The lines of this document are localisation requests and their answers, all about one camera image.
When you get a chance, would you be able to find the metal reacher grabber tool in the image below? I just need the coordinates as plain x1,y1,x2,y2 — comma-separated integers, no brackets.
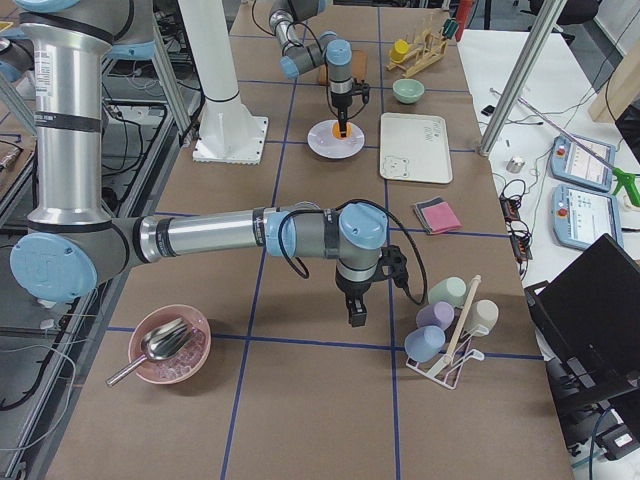
517,97,639,207

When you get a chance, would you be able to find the yellow mug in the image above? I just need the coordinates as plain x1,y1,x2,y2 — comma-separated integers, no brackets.
389,39,410,63

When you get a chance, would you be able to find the cream bear tray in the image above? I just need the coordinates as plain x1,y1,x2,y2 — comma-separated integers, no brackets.
379,112,453,184

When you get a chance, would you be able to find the white wire cup rack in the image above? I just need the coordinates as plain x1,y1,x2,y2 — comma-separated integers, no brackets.
405,275,489,390

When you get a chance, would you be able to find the pink cloth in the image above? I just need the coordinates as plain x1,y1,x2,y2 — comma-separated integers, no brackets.
420,202,461,234

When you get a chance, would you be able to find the brown wooden tray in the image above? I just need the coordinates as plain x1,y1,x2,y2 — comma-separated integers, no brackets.
317,49,368,86

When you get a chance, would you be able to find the black laptop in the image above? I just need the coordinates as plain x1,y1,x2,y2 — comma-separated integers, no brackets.
525,234,639,386

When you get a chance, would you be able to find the lower teach pendant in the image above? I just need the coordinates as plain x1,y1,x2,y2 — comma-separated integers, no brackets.
551,184,624,250

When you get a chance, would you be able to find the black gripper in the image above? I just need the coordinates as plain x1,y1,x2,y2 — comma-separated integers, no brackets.
335,273,373,328
330,91,353,137

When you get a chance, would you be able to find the dark green mug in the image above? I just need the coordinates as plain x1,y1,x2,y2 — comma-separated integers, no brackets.
441,18,459,40

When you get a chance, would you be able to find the red fire extinguisher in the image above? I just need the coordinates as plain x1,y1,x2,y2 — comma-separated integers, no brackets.
455,0,474,31

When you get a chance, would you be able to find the beige cup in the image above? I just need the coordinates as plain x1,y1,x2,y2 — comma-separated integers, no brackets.
465,299,499,331

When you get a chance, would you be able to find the upper teach pendant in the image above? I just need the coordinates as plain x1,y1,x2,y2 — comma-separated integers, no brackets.
549,135,616,192

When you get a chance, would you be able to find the white round plate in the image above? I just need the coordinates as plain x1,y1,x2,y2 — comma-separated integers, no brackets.
307,120,365,160

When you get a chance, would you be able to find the metal scoop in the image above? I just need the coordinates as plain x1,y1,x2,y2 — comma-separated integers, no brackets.
105,318,193,388

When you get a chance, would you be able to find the grey cloth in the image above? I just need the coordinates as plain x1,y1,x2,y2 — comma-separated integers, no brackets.
414,197,448,234

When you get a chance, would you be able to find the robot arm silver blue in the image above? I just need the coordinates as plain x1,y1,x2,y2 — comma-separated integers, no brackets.
10,1,390,327
269,0,355,139

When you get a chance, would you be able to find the teach pendant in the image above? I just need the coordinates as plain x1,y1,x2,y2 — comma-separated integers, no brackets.
551,184,624,250
549,135,616,192

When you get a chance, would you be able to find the light green cup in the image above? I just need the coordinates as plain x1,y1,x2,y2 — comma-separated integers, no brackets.
428,277,467,308

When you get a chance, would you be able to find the small metal cylinder weight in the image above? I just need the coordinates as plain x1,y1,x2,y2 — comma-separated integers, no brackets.
506,156,525,174

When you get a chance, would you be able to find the blue cup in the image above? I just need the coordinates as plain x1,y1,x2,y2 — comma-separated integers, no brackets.
404,325,446,363

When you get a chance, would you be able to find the wooden dish rack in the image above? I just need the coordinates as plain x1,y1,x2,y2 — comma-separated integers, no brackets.
385,14,449,78

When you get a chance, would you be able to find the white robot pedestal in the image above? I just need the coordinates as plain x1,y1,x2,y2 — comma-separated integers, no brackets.
179,0,268,165

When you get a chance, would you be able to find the pink bowl with ice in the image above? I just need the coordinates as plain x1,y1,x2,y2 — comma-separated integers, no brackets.
128,304,212,385

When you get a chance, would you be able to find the aluminium frame post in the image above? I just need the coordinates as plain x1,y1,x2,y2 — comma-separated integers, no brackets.
478,0,567,158

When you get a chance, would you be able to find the orange fruit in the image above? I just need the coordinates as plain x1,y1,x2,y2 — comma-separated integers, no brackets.
331,122,352,140

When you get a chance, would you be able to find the green ceramic bowl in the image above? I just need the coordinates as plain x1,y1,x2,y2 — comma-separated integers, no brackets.
392,78,425,105

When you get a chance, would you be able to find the purple cup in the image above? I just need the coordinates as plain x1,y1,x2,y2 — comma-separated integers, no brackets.
416,301,455,330

